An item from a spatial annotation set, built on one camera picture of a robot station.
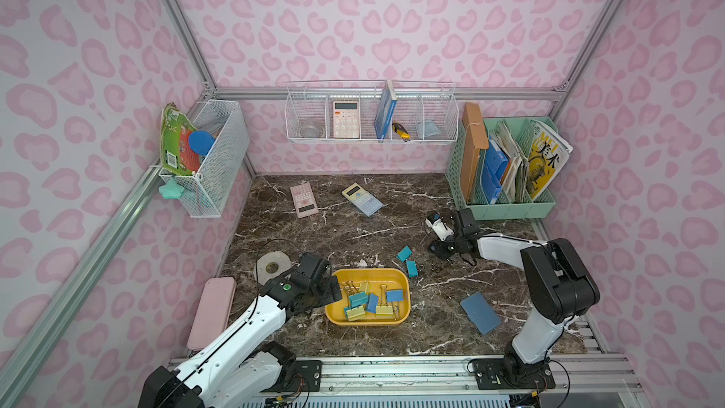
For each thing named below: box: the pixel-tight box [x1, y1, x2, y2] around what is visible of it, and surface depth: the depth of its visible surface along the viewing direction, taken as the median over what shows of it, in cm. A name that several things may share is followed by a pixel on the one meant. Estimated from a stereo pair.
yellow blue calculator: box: [341, 182, 385, 218], surface depth 112 cm
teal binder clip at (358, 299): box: [349, 291, 369, 307], surface depth 85 cm
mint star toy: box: [158, 176, 185, 200], surface depth 64 cm
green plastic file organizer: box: [445, 116, 573, 221], surface depth 102 cm
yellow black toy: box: [391, 121, 412, 142], surface depth 95 cm
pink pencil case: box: [186, 276, 237, 352], surface depth 87 cm
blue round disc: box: [188, 130, 216, 156], surface depth 77 cm
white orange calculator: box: [332, 101, 359, 139], surface depth 96 cm
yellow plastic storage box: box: [324, 268, 411, 326], surface depth 86 cm
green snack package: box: [160, 102, 202, 175], surface depth 72 cm
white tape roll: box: [254, 251, 293, 286], surface depth 95 cm
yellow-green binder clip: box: [375, 284, 395, 320], surface depth 85 cm
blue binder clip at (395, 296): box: [387, 289, 405, 303], surface depth 88 cm
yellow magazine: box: [527, 119, 571, 202], surface depth 100 cm
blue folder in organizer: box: [481, 136, 509, 205], surface depth 99 cm
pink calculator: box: [289, 181, 319, 219], surface depth 112 cm
